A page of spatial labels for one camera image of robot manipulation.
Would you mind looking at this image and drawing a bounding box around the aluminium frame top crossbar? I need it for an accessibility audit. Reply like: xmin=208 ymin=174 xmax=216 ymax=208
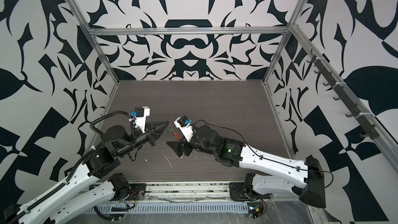
xmin=88 ymin=27 xmax=288 ymax=36

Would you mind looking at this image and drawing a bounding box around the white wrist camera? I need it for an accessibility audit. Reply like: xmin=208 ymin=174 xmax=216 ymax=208
xmin=174 ymin=116 xmax=194 ymax=142
xmin=129 ymin=106 xmax=150 ymax=133

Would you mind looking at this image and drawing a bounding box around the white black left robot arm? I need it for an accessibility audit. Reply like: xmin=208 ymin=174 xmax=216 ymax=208
xmin=4 ymin=121 xmax=170 ymax=224

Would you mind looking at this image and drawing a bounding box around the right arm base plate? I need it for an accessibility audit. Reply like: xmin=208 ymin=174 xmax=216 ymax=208
xmin=229 ymin=182 xmax=265 ymax=202

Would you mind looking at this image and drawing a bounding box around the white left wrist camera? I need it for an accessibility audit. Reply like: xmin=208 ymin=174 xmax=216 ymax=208
xmin=129 ymin=106 xmax=150 ymax=133

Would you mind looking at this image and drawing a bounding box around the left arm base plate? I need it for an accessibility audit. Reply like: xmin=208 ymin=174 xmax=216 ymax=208
xmin=111 ymin=183 xmax=147 ymax=201

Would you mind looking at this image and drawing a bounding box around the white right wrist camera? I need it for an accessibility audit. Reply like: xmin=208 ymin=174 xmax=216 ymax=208
xmin=174 ymin=116 xmax=194 ymax=142

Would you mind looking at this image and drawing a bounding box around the black wall hook rail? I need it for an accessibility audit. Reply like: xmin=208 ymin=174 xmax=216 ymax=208
xmin=308 ymin=54 xmax=380 ymax=140

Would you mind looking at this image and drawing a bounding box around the black corrugated cable hose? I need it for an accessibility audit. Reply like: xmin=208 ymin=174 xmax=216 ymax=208
xmin=89 ymin=110 xmax=133 ymax=136

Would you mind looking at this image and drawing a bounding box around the white slotted cable duct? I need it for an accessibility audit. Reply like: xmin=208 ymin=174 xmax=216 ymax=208
xmin=97 ymin=202 xmax=249 ymax=214

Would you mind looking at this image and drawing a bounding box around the aluminium frame corner post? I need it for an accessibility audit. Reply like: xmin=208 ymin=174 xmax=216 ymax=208
xmin=65 ymin=0 xmax=120 ymax=85

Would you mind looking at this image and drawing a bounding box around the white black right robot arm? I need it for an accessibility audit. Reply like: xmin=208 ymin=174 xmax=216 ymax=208
xmin=167 ymin=124 xmax=326 ymax=208

